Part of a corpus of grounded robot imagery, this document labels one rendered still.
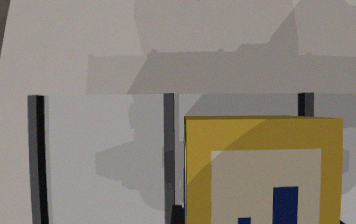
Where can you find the yellow carton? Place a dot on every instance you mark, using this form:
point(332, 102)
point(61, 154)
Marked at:
point(266, 169)

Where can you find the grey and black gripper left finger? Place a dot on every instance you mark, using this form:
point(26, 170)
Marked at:
point(177, 216)

